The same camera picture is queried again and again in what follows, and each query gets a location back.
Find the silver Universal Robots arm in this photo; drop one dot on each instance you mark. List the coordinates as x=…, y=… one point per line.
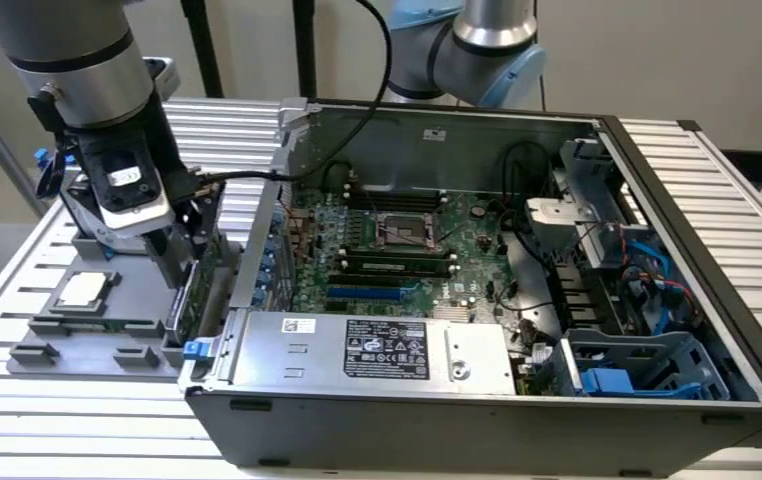
x=74, y=70

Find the grey parts rack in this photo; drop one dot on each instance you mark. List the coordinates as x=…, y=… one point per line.
x=97, y=345

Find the grey plastic disk bay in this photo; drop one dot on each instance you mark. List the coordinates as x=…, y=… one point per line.
x=681, y=365

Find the black box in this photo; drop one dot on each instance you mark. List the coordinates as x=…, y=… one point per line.
x=754, y=165

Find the black open PC case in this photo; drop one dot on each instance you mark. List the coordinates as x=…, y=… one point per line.
x=461, y=430

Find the green graphics card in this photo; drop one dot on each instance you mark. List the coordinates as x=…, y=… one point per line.
x=210, y=295

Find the green motherboard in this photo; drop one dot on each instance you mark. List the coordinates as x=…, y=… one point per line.
x=461, y=260

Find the blue case latch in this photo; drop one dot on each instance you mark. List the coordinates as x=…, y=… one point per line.
x=197, y=350

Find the CPU socket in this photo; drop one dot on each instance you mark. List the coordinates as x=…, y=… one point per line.
x=409, y=229

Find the grey power supply unit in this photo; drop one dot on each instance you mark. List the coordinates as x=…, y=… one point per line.
x=367, y=350

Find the blue disk caddy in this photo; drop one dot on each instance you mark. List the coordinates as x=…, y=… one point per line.
x=609, y=382

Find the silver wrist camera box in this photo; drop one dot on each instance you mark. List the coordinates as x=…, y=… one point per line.
x=133, y=200

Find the blue expansion slot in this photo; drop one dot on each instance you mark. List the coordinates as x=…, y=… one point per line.
x=363, y=293

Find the metal drive cage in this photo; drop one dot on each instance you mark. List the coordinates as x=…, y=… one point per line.
x=588, y=210

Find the installed black RAM stick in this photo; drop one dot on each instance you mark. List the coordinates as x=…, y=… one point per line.
x=397, y=266

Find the black stand pole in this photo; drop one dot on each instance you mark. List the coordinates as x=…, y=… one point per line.
x=305, y=50
x=203, y=50

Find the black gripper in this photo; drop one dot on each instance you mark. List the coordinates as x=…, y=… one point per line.
x=166, y=150

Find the silver CPU chip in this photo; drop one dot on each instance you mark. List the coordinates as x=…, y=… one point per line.
x=91, y=290

